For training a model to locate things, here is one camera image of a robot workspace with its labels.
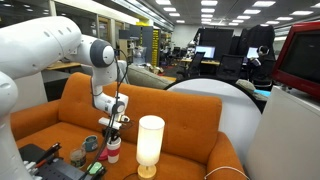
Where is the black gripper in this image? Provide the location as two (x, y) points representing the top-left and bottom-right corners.
(101, 126), (122, 144)

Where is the white and pink cup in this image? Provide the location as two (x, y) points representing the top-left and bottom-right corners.
(106, 136), (123, 164)

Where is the pink round lid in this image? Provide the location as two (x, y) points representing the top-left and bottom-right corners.
(97, 148), (109, 162)

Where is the teal ceramic mug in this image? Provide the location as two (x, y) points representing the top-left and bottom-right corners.
(81, 134), (99, 153)

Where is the green round lid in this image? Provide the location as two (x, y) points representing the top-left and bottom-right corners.
(86, 161), (104, 176)

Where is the white lamp with wooden base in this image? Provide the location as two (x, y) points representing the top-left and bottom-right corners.
(135, 114), (166, 180)

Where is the clear glass jar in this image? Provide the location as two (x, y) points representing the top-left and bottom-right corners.
(69, 147), (87, 169)

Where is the black perforated box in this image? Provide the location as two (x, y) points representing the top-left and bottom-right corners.
(34, 157), (108, 180)

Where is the black and red pen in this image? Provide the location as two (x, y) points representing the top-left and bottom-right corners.
(34, 142), (63, 168)

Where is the orange sofa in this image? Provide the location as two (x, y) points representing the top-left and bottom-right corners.
(9, 72), (248, 180)

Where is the grey cushion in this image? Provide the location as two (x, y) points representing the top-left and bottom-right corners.
(127, 64), (174, 90)

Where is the black flat pad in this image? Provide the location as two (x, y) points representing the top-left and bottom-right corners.
(18, 143), (51, 164)

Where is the wooden desk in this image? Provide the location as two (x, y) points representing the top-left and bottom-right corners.
(44, 61), (82, 72)

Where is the white partition panel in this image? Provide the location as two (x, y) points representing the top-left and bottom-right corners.
(12, 71), (49, 113)

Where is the yellow and black shelf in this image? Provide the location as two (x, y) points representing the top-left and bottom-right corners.
(151, 28), (162, 68)

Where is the black slim office chair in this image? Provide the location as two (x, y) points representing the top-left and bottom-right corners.
(175, 51), (206, 81)

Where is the white round table top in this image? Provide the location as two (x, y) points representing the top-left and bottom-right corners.
(163, 77), (263, 166)

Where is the lit wide computer monitor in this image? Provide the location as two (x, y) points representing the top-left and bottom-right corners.
(194, 45), (217, 60)

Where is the black wide office chair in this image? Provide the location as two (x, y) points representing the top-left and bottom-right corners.
(215, 54), (245, 83)

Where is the black curtain booth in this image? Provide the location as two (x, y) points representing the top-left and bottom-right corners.
(195, 27), (235, 62)

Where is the lit small computer monitor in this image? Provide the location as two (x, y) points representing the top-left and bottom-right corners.
(246, 46), (260, 60)

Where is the person with headphones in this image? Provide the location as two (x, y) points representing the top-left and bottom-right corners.
(247, 44), (277, 88)

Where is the white board panel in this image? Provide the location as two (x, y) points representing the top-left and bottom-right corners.
(244, 85), (320, 180)

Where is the red framed screen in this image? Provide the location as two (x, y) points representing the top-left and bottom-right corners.
(270, 20), (320, 101)

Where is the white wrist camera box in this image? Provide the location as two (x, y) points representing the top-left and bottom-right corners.
(97, 116), (123, 131)

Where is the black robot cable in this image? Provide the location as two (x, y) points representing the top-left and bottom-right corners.
(78, 48), (131, 180)

